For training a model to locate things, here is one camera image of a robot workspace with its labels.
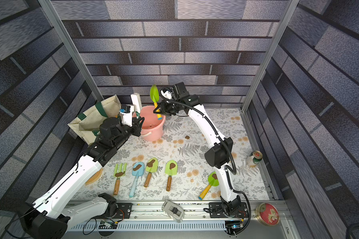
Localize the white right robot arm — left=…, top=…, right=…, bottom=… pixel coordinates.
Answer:
left=154, top=82, right=251, bottom=219

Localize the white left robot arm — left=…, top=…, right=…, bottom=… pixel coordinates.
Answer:
left=18, top=117, right=144, bottom=239

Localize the round red gold tin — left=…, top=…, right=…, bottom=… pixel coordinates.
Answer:
left=255, top=203, right=280, bottom=226

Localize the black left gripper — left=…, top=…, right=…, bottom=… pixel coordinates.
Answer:
left=112, top=116, right=145, bottom=150

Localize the cream canvas tote bag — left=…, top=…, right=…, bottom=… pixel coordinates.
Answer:
left=68, top=95, right=121, bottom=145

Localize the green shovel brown handle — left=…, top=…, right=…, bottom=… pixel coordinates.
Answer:
left=165, top=160, right=178, bottom=192

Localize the blue trowel with soil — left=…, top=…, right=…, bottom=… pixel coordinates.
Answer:
left=129, top=162, right=145, bottom=198

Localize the pink plastic bucket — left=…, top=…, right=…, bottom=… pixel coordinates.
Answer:
left=140, top=106, right=166, bottom=141

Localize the green trowel yellow blue handle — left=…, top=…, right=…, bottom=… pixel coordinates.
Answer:
left=150, top=85, right=163, bottom=120

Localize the green trowel brown handle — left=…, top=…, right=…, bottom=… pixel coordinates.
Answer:
left=144, top=157, right=159, bottom=188

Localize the green hand rake wooden handle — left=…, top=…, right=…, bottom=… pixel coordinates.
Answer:
left=113, top=163, right=127, bottom=195

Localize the orange tape roll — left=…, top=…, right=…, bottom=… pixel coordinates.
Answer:
left=85, top=168, right=103, bottom=185

